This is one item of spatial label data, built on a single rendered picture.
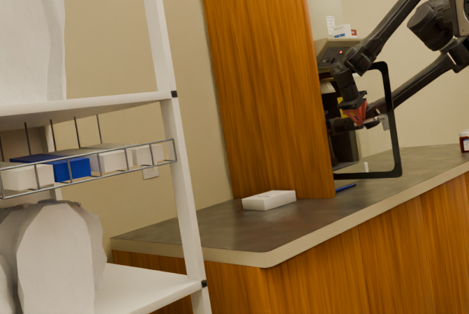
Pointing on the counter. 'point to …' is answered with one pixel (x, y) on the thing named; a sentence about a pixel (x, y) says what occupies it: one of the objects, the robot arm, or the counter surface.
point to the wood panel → (266, 78)
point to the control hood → (332, 46)
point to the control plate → (333, 56)
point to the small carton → (343, 31)
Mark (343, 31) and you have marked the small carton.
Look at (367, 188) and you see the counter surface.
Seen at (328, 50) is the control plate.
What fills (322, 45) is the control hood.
